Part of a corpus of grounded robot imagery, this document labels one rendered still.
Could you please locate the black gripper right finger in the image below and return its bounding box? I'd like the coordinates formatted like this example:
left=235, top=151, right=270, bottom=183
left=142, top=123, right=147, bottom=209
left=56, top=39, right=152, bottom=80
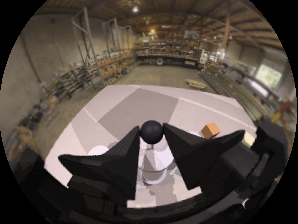
left=162, top=123, right=245, bottom=190

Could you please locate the brown block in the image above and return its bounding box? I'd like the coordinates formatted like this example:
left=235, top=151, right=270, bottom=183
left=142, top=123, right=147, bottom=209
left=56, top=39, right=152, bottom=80
left=201, top=123, right=221, bottom=140

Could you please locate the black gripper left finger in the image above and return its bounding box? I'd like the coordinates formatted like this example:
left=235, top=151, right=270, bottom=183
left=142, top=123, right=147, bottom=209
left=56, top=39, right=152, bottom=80
left=57, top=125, right=141, bottom=201

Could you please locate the beige rectangular block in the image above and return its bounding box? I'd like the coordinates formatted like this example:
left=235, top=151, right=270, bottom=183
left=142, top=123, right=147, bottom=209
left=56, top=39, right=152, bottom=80
left=241, top=132, right=255, bottom=147

